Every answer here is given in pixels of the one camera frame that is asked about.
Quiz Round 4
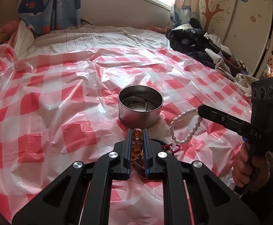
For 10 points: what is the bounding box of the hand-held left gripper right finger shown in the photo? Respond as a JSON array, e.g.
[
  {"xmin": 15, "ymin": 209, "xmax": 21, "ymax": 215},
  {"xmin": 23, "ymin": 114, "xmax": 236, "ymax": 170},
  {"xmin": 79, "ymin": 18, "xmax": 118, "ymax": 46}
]
[{"xmin": 142, "ymin": 128, "xmax": 260, "ymax": 225}]

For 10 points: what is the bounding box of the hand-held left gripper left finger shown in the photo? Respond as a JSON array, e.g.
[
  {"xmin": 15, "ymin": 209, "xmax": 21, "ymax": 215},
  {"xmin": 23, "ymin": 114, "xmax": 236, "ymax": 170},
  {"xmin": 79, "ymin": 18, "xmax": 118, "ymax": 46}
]
[{"xmin": 12, "ymin": 128, "xmax": 132, "ymax": 225}]

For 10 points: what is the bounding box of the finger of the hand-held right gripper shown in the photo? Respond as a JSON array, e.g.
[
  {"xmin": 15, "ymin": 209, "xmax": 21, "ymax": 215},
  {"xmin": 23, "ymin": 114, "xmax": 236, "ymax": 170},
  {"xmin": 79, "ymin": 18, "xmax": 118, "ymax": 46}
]
[{"xmin": 197, "ymin": 104, "xmax": 252, "ymax": 137}]

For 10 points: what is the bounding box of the amber bead bracelet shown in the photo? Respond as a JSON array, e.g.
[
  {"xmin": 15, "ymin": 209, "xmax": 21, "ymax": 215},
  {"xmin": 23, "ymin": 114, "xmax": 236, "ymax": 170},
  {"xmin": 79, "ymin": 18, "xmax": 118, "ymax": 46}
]
[{"xmin": 131, "ymin": 128, "xmax": 145, "ymax": 179}]

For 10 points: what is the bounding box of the white bead bracelet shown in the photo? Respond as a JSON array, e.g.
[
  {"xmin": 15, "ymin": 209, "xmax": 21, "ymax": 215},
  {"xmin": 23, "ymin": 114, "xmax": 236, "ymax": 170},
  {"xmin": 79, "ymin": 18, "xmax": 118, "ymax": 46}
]
[{"xmin": 169, "ymin": 107, "xmax": 204, "ymax": 145}]

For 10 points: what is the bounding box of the round metal tin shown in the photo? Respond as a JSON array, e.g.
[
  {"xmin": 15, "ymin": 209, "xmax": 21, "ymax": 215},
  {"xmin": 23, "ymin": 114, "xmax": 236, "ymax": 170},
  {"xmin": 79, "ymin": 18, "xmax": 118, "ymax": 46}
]
[{"xmin": 118, "ymin": 85, "xmax": 164, "ymax": 128}]

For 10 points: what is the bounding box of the person's right hand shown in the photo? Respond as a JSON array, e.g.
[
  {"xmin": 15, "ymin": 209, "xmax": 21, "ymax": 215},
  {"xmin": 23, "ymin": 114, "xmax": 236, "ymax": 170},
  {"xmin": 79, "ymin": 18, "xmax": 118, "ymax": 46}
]
[{"xmin": 232, "ymin": 142, "xmax": 271, "ymax": 193}]

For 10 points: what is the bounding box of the pile of dark clothes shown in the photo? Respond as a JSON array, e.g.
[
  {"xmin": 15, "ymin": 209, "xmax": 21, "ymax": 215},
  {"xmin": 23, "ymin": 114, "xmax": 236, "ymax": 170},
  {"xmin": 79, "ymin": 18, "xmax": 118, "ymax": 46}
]
[{"xmin": 166, "ymin": 17, "xmax": 257, "ymax": 97}]

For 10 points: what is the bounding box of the red checkered plastic sheet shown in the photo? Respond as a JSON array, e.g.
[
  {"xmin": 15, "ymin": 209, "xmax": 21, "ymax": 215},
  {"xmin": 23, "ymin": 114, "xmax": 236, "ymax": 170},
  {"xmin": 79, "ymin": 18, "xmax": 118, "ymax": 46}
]
[{"xmin": 0, "ymin": 44, "xmax": 257, "ymax": 225}]

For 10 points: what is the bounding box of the white wardrobe with tree print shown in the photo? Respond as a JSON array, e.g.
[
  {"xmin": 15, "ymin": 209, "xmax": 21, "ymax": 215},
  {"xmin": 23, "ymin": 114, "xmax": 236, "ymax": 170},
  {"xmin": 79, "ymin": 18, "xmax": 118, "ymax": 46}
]
[{"xmin": 199, "ymin": 0, "xmax": 273, "ymax": 78}]

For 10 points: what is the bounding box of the pale cartoon print curtain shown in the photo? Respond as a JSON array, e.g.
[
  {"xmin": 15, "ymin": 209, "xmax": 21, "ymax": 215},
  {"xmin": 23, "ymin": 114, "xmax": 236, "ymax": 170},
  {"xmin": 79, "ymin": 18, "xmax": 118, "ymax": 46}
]
[{"xmin": 170, "ymin": 0, "xmax": 204, "ymax": 25}]

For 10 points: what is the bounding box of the white striped bedding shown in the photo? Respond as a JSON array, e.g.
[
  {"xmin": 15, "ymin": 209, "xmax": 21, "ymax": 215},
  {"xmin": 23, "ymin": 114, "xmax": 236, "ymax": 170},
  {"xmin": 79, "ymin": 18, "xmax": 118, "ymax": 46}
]
[{"xmin": 16, "ymin": 20, "xmax": 171, "ymax": 57}]

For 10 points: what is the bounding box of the whale print curtain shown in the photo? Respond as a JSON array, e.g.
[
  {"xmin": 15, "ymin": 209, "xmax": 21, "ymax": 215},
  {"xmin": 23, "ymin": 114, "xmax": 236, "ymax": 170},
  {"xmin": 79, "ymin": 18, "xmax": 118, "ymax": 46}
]
[{"xmin": 18, "ymin": 0, "xmax": 83, "ymax": 35}]

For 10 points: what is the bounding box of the pink pillow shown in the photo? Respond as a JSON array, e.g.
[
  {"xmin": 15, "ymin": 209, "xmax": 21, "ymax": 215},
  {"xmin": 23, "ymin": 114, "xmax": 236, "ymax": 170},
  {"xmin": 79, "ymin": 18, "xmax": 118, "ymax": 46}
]
[{"xmin": 0, "ymin": 20, "xmax": 20, "ymax": 34}]

